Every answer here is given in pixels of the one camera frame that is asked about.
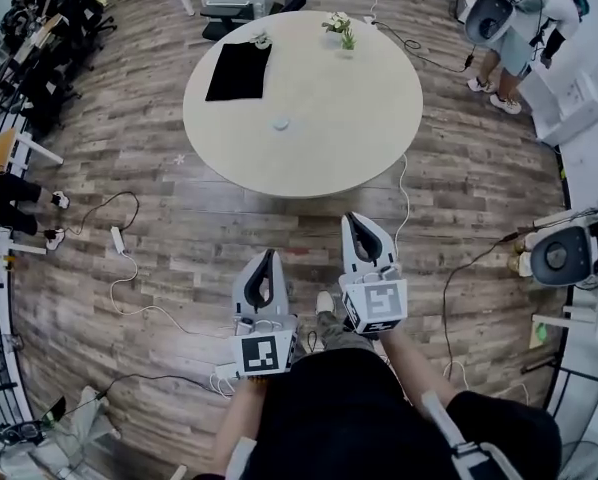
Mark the standing fan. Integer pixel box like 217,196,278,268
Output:
560,439,598,480

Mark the grey shell backpack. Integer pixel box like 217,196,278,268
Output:
530,225,594,288
464,0,548,46

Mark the white power strip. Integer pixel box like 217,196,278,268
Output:
109,225,131,257

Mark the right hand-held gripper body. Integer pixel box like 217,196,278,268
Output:
338,261,410,336

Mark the white side desk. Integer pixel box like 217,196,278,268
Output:
561,282,598,342

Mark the black floor cable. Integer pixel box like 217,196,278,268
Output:
37,190,141,239
441,231,535,384
371,17,476,73

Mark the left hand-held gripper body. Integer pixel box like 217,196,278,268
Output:
230,312,301,381

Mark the person's left forearm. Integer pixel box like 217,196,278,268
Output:
212,375,269,472

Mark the white backpack strap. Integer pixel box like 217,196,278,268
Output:
225,435,258,480
420,390,519,480

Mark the black cloth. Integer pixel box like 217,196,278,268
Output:
204,42,273,103

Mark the row of black office chairs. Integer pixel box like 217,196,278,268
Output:
0,0,119,137

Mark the person's right forearm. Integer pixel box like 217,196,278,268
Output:
377,325,461,412

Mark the white floor cable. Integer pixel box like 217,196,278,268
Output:
109,250,245,342
392,152,411,252

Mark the person's black shirt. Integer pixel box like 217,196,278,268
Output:
193,346,564,480

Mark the white-flowered potted plant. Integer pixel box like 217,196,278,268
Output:
321,11,353,37

